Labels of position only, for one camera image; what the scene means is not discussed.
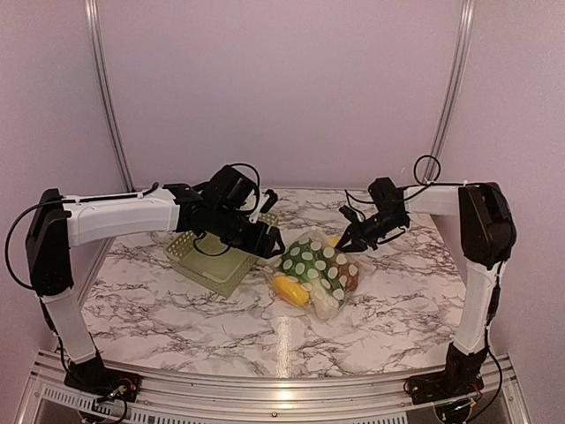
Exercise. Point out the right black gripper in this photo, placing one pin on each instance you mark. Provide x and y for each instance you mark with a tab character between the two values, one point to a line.
357	243

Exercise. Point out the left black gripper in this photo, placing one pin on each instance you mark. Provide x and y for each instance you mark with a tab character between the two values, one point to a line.
265	248

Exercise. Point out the brown red potato toy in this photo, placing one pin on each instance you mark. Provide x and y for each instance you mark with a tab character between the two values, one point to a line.
348	276

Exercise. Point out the green white bok choy toy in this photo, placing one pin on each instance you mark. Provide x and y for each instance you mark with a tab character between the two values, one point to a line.
315	269

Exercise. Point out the clear zip top bag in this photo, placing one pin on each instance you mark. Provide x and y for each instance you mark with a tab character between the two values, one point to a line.
318	278

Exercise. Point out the yellow lemon toy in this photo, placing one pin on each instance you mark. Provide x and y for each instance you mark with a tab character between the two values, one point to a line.
290	290

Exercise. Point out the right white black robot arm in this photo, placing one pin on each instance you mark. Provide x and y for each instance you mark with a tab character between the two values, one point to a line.
487	236

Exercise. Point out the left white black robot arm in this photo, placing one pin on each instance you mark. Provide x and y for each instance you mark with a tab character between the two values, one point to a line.
61	223

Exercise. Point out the pale green perforated basket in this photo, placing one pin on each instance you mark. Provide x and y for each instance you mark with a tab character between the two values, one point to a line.
207	262

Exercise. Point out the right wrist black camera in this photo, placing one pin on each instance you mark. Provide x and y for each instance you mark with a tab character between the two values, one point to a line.
387	197

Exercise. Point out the wrist black camera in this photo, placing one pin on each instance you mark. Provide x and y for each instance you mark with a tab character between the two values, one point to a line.
387	197
232	189

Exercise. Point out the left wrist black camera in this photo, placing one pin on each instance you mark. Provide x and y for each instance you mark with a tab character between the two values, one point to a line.
232	189

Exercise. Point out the front aluminium rail base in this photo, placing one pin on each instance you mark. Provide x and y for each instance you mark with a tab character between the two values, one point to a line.
176	397

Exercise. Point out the right aluminium frame post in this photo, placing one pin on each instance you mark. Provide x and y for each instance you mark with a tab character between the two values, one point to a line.
455	80

